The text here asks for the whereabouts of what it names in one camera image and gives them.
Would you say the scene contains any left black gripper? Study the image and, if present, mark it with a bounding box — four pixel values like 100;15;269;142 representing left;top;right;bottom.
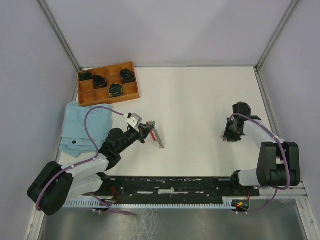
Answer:
116;123;155;154

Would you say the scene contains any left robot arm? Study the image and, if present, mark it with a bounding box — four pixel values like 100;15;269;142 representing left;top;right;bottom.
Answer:
27;123;154;216

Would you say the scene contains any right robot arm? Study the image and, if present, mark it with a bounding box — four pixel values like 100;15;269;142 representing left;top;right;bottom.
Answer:
221;102;301;196

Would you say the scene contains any black coil with green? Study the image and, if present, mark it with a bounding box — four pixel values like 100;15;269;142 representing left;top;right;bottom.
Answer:
108;83;124;98

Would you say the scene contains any black coil top right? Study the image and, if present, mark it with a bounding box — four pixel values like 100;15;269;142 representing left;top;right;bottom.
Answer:
119;68;136;84

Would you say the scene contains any wooden compartment tray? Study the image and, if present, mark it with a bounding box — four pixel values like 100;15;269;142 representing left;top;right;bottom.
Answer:
78;62;140;107

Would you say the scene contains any light blue cloth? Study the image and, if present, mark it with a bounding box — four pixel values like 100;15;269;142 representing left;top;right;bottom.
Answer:
59;101;113;158

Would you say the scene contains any black coil top left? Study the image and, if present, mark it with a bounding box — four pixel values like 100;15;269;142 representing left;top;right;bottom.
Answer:
78;71;93;82

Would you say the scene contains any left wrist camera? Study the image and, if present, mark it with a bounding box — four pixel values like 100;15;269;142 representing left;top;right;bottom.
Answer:
124;113;143;131

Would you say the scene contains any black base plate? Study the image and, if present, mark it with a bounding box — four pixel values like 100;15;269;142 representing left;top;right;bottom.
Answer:
93;176;260;206

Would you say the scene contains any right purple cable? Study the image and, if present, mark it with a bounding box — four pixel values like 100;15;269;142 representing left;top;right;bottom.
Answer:
229;112;292;214

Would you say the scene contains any slotted cable duct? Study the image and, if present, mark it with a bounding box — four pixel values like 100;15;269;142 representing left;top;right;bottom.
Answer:
62;197;251;208

